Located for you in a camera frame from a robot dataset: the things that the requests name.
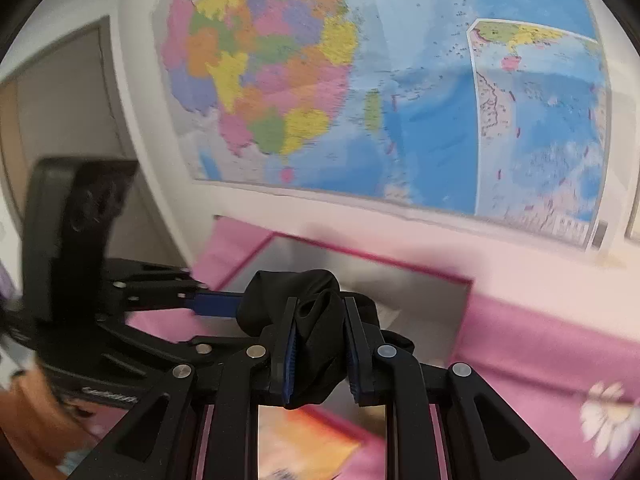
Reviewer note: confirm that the black soft cloth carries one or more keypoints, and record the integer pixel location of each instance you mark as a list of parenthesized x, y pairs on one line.
[(317, 336)]

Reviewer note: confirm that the pink floral tablecloth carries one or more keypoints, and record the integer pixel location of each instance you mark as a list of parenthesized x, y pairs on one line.
[(577, 388)]

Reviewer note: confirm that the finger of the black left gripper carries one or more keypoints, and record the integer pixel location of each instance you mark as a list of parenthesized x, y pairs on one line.
[(203, 351), (134, 286)]

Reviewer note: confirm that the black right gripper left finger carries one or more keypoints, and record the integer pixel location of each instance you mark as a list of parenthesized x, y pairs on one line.
[(161, 436)]

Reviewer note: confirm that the colourful wall map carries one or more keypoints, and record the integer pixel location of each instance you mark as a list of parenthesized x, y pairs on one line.
[(492, 110)]

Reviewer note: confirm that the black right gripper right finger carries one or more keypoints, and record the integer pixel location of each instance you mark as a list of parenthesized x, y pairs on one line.
[(441, 422)]

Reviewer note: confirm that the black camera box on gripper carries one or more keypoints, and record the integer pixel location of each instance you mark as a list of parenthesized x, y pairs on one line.
[(72, 203)]

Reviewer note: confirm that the large pastel tissue pack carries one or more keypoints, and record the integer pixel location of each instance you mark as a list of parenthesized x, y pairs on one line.
[(300, 445)]

